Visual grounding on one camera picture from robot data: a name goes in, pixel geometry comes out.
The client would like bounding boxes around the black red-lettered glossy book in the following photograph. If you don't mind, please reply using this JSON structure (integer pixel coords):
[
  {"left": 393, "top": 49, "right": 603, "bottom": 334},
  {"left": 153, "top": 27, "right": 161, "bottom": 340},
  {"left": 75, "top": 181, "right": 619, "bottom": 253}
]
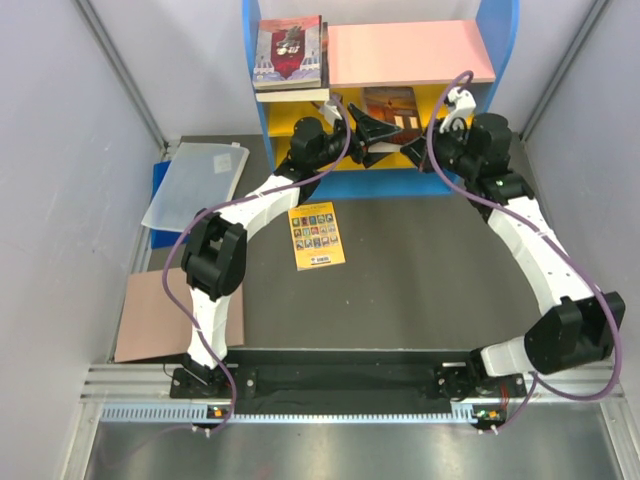
[{"left": 362, "top": 86, "right": 422, "bottom": 153}]

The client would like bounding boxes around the blue folder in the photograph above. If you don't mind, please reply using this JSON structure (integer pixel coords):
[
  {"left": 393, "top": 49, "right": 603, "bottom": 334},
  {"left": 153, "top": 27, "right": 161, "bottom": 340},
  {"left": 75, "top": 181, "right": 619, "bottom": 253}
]
[{"left": 150, "top": 160, "right": 240, "bottom": 250}]

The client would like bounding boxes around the translucent white zip file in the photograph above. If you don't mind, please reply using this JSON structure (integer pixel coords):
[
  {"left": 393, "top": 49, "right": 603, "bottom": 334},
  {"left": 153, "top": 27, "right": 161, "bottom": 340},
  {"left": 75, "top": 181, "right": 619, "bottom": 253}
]
[{"left": 142, "top": 142, "right": 249, "bottom": 233}]

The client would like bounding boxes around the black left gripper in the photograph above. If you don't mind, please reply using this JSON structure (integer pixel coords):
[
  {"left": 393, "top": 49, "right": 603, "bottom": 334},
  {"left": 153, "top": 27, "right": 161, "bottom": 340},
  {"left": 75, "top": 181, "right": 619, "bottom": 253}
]
[{"left": 310, "top": 102, "right": 400, "bottom": 170}]

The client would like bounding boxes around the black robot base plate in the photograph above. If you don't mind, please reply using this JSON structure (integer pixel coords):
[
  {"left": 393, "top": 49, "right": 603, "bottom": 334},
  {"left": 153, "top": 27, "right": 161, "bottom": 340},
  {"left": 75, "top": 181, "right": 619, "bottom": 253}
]
[{"left": 169, "top": 349, "right": 526, "bottom": 414}]

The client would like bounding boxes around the black Storey Treehouse book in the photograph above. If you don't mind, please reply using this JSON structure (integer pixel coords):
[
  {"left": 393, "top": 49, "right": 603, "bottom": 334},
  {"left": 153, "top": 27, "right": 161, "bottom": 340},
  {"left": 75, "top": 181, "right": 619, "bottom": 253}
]
[{"left": 252, "top": 71, "right": 322, "bottom": 91}]

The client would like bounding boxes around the dark Tale of Two Cities book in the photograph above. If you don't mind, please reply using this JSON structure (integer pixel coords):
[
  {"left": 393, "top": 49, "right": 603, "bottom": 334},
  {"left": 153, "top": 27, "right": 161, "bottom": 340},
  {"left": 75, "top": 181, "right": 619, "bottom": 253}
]
[{"left": 254, "top": 18, "right": 329, "bottom": 102}]

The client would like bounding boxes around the pink brown flat folder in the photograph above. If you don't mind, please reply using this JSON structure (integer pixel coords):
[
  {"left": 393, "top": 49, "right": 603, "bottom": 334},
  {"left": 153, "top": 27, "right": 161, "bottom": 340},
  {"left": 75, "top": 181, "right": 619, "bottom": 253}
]
[{"left": 114, "top": 268, "right": 245, "bottom": 363}]

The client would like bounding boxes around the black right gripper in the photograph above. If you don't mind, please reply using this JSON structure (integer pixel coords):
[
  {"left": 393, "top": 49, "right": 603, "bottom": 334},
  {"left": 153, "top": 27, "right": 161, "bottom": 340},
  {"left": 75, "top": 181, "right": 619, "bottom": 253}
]
[{"left": 399, "top": 118, "right": 479, "bottom": 181}]

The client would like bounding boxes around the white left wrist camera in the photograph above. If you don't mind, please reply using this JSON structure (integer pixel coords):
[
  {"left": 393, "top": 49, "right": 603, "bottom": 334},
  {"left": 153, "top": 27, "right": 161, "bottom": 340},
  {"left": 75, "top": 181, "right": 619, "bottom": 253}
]
[{"left": 317, "top": 100, "right": 344, "bottom": 126}]

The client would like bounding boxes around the yellow Shakespeare paperback book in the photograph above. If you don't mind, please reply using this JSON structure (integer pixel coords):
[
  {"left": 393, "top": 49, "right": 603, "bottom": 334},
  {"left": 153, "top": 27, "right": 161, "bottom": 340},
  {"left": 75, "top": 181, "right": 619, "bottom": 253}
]
[{"left": 287, "top": 202, "right": 346, "bottom": 271}]

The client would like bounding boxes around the grey slotted cable duct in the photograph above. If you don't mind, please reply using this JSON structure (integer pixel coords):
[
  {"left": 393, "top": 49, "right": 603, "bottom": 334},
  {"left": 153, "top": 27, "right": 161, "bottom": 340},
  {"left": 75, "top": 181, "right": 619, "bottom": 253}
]
[{"left": 100, "top": 403, "right": 504, "bottom": 425}]

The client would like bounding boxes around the colourful blue-framed bookshelf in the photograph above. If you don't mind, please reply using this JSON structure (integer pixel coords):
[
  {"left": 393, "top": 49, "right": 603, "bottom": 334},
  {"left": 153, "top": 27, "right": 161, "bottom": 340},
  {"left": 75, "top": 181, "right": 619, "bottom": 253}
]
[{"left": 241, "top": 0, "right": 521, "bottom": 202}]

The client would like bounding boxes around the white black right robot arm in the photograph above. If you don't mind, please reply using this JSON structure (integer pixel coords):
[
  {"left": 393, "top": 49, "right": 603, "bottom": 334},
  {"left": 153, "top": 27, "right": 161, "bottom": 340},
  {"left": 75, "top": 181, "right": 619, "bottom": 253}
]
[{"left": 401, "top": 113, "right": 625, "bottom": 396}]

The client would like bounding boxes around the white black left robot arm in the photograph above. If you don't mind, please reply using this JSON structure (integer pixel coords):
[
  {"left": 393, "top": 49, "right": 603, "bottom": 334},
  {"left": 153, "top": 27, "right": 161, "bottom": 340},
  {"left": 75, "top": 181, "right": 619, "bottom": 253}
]
[{"left": 181, "top": 103, "right": 401, "bottom": 397}]

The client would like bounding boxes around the purple red illustrated book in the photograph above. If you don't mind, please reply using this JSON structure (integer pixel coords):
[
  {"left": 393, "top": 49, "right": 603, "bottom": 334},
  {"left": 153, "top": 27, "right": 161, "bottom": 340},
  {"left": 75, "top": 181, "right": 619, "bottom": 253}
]
[{"left": 252, "top": 15, "right": 322, "bottom": 79}]

